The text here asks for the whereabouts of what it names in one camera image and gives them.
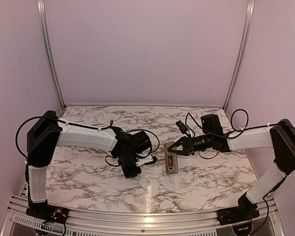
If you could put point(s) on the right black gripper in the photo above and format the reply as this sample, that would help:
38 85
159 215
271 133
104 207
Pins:
190 150

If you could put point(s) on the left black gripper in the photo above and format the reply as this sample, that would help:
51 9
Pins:
129 174

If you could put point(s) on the grey remote control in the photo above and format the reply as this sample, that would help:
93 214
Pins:
166 153

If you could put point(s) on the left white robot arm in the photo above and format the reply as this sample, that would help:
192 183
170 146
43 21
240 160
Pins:
50 132

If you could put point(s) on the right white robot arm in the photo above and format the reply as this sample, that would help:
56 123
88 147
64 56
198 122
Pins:
279 136

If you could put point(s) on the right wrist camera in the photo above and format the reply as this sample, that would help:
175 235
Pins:
183 128

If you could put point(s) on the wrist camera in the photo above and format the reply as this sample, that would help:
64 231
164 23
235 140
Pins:
183 128
150 159

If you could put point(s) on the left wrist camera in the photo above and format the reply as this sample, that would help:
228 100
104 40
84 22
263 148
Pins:
150 159

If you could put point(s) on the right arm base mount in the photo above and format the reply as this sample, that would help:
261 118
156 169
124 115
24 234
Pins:
234 215

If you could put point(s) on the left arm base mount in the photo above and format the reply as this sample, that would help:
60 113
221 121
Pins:
49 214

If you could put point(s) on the front aluminium rail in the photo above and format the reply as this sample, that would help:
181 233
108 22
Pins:
81 222

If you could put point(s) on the right aluminium frame post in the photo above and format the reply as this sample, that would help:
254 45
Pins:
241 52

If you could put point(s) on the aluminium frame post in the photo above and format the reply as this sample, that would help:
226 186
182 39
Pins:
49 54
241 52

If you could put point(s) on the left aluminium frame post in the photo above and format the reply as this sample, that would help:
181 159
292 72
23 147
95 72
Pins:
49 54

